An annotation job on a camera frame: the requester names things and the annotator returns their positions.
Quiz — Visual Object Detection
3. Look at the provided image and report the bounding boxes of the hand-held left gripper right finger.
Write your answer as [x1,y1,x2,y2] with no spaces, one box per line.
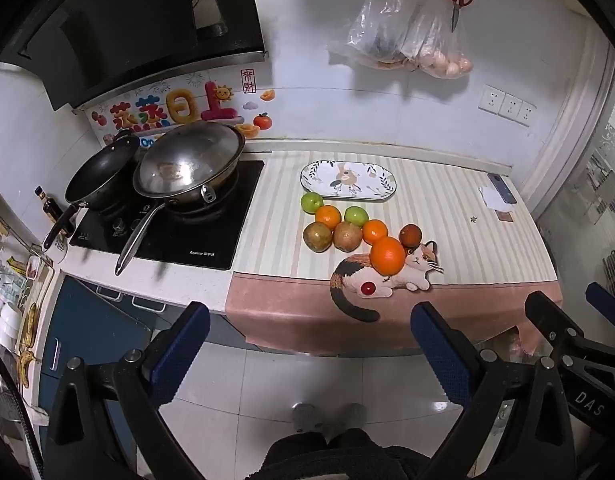
[410,301,578,480]

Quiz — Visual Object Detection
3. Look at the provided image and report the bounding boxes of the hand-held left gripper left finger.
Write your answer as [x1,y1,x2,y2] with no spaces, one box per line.
[40,301,211,480]

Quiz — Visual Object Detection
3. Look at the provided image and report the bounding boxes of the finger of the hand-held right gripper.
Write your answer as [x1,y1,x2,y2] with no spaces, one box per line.
[586,282,615,341]
[525,291,615,386]

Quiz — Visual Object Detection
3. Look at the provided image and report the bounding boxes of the large orange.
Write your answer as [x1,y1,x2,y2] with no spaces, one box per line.
[370,236,407,277]

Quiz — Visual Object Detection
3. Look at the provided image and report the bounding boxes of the dark brown round fruit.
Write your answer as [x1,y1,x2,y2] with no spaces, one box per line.
[399,223,423,248]

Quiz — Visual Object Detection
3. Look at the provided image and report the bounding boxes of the small orange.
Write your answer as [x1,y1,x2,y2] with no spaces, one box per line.
[362,219,389,245]
[315,205,343,230]

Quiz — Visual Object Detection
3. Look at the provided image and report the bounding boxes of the dark reddish green apple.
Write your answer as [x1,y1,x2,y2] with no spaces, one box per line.
[333,221,364,253]

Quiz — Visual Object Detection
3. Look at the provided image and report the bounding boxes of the yellowish red apple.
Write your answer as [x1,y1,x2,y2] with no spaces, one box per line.
[302,222,334,253]

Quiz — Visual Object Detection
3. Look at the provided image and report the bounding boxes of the oval floral ceramic plate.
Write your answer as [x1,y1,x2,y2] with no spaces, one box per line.
[300,160,399,203]

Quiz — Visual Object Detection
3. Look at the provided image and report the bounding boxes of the blue kitchen cabinet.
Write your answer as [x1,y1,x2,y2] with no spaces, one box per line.
[37,275,153,461]

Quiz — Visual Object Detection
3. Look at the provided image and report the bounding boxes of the grey slipper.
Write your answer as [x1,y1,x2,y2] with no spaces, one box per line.
[335,402,368,433]
[292,402,324,433]

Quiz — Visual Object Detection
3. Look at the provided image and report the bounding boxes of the frosted glass door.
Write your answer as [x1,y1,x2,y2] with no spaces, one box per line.
[532,35,615,281]

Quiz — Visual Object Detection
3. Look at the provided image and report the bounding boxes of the cat-shaped mat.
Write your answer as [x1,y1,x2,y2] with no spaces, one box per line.
[329,241,445,323]

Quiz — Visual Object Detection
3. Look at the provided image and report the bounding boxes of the black gas stove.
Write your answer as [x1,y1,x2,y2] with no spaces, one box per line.
[68,159,265,272]

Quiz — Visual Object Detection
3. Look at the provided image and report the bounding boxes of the striped table mat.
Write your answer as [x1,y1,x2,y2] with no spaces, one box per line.
[224,150,563,356]

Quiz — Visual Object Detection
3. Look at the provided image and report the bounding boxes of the dark smartphone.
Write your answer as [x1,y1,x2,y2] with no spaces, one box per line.
[487,172,517,205]

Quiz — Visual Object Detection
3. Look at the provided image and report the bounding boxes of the person's dark pants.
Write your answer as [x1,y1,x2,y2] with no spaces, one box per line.
[244,427,433,480]

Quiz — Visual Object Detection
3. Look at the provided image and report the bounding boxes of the stainless steel wok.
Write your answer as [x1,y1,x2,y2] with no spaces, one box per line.
[114,120,247,277]

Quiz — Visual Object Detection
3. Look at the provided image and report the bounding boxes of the black frying pan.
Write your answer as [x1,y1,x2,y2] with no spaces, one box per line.
[41,132,140,251]

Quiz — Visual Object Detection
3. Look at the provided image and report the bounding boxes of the dark sauce bottle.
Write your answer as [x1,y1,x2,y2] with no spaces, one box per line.
[34,186,63,226]

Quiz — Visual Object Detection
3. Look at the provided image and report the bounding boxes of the clear bag of eggs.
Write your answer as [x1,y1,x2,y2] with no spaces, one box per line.
[402,5,474,80]

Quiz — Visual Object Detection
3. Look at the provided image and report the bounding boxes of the clear bag of dark vegetables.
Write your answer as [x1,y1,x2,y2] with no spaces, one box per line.
[327,0,438,68]

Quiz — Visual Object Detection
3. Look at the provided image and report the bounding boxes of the black range hood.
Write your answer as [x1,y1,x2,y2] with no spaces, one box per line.
[17,0,266,111]

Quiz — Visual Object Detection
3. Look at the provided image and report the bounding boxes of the colourful wall sticker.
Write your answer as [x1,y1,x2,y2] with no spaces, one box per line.
[90,67,278,148]

